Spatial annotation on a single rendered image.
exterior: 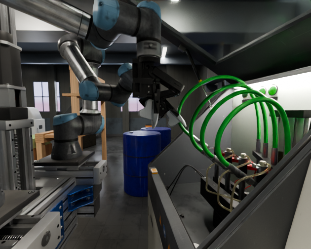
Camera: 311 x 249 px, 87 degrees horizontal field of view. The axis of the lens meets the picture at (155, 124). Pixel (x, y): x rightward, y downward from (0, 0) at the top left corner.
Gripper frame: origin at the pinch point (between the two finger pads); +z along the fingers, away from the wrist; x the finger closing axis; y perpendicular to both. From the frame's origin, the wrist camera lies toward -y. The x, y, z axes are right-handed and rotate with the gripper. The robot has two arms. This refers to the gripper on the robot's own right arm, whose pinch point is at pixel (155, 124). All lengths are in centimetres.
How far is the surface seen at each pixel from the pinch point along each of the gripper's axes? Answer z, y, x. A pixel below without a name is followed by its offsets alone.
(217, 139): 3.0, -14.5, 12.5
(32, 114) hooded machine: 13, 347, -605
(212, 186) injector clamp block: 26.3, -25.0, -7.9
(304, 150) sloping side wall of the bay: 4.4, -30.0, 21.9
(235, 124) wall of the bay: 4, -57, -40
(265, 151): 11.6, -44.5, -3.5
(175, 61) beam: -195, -179, -585
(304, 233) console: 20.5, -26.6, 25.8
